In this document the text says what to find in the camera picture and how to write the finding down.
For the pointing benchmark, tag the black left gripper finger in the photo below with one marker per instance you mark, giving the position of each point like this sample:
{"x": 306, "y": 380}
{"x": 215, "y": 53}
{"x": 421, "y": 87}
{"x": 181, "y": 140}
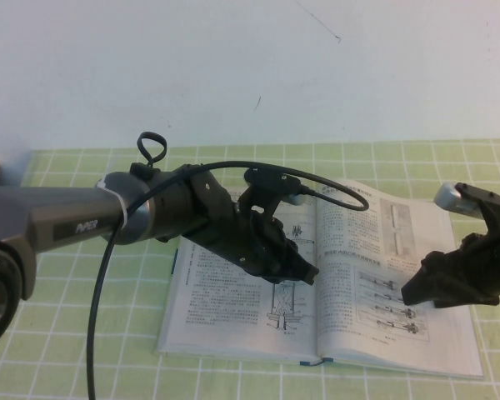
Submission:
{"x": 300, "y": 260}
{"x": 291, "y": 275}

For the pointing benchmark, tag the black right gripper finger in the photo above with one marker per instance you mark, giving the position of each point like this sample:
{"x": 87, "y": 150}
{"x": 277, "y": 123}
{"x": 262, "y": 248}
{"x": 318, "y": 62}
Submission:
{"x": 425, "y": 293}
{"x": 429, "y": 271}

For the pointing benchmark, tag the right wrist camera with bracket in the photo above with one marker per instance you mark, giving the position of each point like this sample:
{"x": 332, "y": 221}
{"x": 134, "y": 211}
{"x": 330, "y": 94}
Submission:
{"x": 450, "y": 198}

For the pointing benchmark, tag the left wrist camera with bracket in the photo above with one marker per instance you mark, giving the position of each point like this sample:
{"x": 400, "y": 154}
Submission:
{"x": 271, "y": 179}

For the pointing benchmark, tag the technical book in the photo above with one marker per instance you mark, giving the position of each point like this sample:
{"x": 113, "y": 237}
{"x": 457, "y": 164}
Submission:
{"x": 358, "y": 333}

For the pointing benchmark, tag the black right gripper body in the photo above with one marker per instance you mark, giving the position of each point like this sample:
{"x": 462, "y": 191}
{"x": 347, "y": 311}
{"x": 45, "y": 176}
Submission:
{"x": 479, "y": 271}

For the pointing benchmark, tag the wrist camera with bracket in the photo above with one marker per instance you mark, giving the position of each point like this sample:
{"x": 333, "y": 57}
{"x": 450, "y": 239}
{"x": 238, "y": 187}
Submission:
{"x": 271, "y": 179}
{"x": 450, "y": 198}

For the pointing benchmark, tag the green checked tablecloth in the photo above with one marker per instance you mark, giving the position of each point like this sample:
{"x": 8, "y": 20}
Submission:
{"x": 87, "y": 366}

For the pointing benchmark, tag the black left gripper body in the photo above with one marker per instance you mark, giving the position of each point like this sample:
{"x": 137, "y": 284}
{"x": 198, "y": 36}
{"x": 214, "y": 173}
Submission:
{"x": 241, "y": 246}

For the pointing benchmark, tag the white zip tie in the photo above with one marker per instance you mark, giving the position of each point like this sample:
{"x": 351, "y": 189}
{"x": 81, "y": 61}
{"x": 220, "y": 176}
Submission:
{"x": 123, "y": 208}

